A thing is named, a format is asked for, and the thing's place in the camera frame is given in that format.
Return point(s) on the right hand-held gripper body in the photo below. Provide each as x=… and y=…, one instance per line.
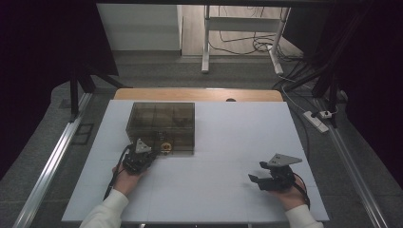
x=280, y=179

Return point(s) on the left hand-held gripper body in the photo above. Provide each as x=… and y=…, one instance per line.
x=138, y=160

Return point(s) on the round gold badge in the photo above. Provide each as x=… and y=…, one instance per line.
x=166, y=147

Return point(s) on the smoked clear drawer box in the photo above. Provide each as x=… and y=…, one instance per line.
x=160, y=118

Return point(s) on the person's right hand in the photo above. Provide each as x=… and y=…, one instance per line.
x=291, y=198

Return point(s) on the person's left hand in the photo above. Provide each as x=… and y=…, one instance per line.
x=128, y=182

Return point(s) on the dark floor grate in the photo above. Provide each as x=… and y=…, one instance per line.
x=83, y=134

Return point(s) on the white power strip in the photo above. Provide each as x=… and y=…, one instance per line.
x=316, y=122

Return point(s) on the wooden table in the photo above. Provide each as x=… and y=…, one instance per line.
x=190, y=94

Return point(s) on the white plug adapter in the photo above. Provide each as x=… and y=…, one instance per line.
x=325, y=114

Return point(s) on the black metal stand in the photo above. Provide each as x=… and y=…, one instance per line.
x=74, y=95
x=332, y=85

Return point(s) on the white cabinet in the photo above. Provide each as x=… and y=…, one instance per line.
x=142, y=28

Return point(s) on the black curtain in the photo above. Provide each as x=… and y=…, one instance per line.
x=380, y=79
x=38, y=63

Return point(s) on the aluminium floor rail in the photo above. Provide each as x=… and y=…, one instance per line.
x=50, y=164
x=351, y=171

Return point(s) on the white desk frame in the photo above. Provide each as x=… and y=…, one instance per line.
x=242, y=23

